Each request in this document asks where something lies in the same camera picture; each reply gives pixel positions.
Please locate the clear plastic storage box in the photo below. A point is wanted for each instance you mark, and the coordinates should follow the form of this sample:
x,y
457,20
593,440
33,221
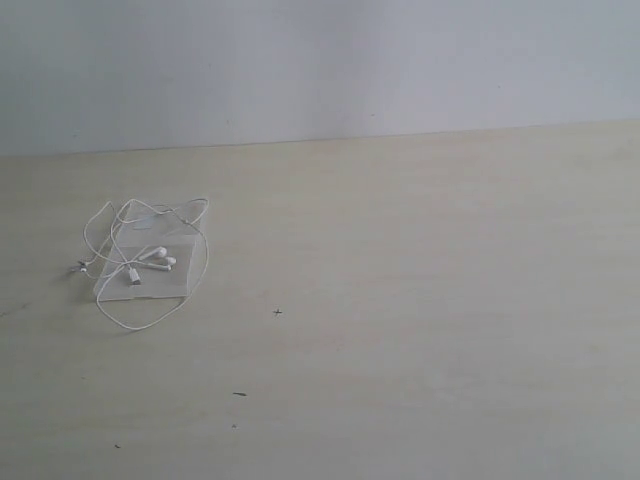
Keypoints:
x,y
153,251

